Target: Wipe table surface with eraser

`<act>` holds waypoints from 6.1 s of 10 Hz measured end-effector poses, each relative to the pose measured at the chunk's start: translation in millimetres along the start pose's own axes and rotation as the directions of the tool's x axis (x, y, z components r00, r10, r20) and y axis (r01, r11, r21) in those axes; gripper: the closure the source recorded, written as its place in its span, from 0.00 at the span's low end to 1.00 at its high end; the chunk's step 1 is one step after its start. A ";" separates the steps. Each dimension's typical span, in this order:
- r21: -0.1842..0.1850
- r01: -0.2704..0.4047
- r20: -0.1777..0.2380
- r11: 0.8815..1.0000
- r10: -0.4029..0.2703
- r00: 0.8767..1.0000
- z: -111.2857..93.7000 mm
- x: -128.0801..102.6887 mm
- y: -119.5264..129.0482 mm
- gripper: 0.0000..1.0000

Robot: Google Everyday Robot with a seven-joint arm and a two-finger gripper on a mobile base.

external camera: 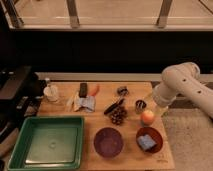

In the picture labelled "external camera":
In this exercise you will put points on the black eraser block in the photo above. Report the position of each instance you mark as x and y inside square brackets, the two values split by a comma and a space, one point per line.
[83, 90]

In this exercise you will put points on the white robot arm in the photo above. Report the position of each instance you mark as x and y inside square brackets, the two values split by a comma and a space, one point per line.
[183, 79]

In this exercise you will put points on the small black clip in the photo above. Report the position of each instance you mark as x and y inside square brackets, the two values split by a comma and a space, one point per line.
[122, 91]

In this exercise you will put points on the blue grey cloth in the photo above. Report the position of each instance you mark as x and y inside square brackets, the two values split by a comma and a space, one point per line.
[88, 104]

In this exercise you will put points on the bunch of dark grapes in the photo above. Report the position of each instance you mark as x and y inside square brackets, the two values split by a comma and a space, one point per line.
[118, 115]

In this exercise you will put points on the small dark metal cup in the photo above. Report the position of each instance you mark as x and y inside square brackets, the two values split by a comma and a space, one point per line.
[140, 105]

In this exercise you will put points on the wooden board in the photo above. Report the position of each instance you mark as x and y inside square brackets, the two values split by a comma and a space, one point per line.
[131, 158]

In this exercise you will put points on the peach apple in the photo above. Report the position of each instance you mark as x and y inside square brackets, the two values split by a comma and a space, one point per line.
[147, 117]

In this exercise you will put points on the purple bowl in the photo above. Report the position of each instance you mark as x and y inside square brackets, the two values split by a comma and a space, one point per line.
[108, 142]

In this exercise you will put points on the clear glass cup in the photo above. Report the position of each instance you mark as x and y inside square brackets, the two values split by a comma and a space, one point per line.
[160, 108]

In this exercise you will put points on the dark red bowl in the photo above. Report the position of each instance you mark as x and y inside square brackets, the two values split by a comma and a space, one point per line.
[156, 136]

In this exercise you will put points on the blue sponge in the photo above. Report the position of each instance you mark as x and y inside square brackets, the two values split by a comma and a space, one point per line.
[146, 142]

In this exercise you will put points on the green plastic tray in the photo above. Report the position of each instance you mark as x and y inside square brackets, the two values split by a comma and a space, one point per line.
[48, 144]

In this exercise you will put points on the black equipment on left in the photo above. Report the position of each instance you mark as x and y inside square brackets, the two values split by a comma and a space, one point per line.
[18, 88]

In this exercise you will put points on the black handled tool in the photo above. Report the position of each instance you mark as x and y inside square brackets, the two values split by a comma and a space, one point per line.
[114, 106]

